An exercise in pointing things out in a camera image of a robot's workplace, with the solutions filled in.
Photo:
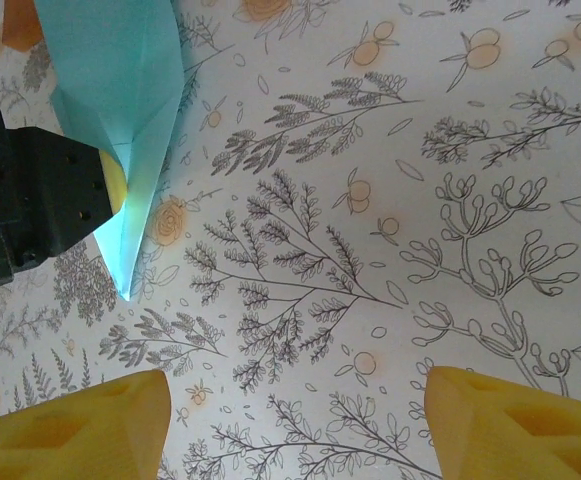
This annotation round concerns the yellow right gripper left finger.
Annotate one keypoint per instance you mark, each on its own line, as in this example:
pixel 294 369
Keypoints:
pixel 70 435

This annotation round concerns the light blue paper sheet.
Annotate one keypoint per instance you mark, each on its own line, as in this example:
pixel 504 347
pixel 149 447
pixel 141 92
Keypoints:
pixel 120 75

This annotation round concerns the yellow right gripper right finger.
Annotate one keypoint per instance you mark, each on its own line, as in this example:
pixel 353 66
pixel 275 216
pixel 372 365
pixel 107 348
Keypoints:
pixel 520 435

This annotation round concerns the floral tablecloth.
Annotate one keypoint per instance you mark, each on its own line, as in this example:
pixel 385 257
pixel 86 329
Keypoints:
pixel 370 200

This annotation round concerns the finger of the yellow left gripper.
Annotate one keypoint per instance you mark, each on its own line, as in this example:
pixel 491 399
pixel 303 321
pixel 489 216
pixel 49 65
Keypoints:
pixel 115 185

